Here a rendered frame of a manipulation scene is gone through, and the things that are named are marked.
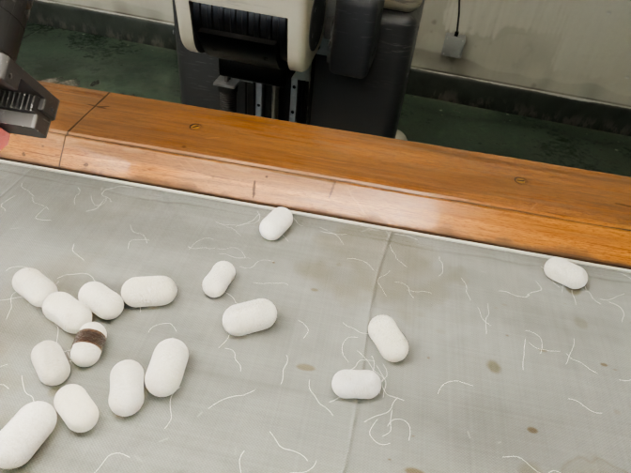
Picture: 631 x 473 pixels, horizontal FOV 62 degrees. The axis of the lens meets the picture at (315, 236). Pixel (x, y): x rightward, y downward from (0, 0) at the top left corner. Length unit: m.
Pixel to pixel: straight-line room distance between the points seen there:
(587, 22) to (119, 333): 2.21
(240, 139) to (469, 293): 0.25
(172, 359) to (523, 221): 0.31
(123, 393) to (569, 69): 2.28
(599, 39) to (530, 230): 1.97
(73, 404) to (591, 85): 2.35
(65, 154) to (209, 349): 0.26
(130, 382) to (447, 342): 0.21
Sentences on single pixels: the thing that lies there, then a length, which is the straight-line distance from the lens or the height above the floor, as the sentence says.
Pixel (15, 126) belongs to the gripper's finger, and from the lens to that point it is 0.38.
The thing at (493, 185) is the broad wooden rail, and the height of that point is 0.76.
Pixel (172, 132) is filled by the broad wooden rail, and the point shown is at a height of 0.76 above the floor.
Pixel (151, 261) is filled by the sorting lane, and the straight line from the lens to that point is 0.43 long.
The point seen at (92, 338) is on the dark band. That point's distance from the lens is 0.36.
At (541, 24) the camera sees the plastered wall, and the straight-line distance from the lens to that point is 2.38.
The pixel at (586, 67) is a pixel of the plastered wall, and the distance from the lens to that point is 2.46.
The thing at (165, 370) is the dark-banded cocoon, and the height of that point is 0.76.
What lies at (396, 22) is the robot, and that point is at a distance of 1.16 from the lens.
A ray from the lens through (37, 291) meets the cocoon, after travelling 0.40.
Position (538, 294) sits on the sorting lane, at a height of 0.74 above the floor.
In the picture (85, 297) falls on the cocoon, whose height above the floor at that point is 0.76.
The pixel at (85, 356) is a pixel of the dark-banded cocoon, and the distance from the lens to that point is 0.36.
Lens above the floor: 1.03
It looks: 41 degrees down
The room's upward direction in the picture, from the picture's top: 7 degrees clockwise
